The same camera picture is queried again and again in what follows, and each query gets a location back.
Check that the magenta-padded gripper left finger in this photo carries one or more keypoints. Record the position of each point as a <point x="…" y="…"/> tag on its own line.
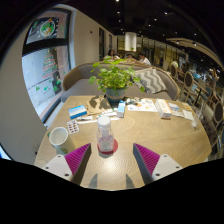
<point x="77" y="159"/>

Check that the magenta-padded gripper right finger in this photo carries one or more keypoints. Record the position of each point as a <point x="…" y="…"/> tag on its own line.
<point x="146" y="159"/>

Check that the clear bottle with white cap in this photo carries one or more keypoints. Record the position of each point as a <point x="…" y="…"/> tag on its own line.
<point x="105" y="136"/>

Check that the green and white mug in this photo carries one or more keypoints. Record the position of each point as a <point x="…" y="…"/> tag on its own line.
<point x="61" y="140"/>

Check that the pill blister pack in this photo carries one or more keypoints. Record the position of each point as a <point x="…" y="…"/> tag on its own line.
<point x="73" y="127"/>

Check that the flat round red coaster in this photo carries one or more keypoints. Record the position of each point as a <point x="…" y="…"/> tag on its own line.
<point x="115" y="146"/>

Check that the blue flat pack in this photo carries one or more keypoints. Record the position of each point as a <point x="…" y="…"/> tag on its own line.
<point x="77" y="111"/>

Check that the long white box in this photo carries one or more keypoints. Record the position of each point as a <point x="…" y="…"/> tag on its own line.
<point x="163" y="108"/>

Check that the white leaflet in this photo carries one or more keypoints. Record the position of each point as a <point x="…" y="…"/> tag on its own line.
<point x="178" y="114"/>

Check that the light blue small box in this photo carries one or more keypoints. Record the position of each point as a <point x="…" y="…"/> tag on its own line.
<point x="121" y="109"/>

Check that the brown cardboard stand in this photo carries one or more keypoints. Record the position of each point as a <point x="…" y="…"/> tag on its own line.
<point x="98" y="106"/>

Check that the small blue and white booklet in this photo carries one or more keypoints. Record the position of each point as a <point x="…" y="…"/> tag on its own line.
<point x="174" y="106"/>

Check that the white napkin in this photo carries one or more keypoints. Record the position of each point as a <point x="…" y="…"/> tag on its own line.
<point x="188" y="115"/>

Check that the yellow card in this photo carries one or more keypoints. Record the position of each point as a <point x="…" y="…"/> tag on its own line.
<point x="186" y="106"/>

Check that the grey curved sofa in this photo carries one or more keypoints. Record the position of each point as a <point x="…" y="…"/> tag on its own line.
<point x="80" y="86"/>

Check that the grey chevron cushion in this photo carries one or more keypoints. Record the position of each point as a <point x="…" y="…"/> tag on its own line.
<point x="151" y="80"/>

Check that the green potted plant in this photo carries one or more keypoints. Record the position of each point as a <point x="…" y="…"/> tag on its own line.
<point x="113" y="78"/>

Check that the group of dining chairs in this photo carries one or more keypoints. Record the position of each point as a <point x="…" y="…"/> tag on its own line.
<point x="188" y="80"/>

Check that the window with tree decals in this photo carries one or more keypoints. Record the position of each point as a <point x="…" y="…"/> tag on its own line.
<point x="46" y="66"/>

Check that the person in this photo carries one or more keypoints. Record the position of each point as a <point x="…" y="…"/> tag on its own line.
<point x="111" y="54"/>
<point x="130" y="57"/>
<point x="144" y="60"/>

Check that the white cylindrical column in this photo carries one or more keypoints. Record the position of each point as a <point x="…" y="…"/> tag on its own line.
<point x="130" y="41"/>

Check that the group of ceiling lights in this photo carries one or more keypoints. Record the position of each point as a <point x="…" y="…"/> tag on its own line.
<point x="166" y="13"/>

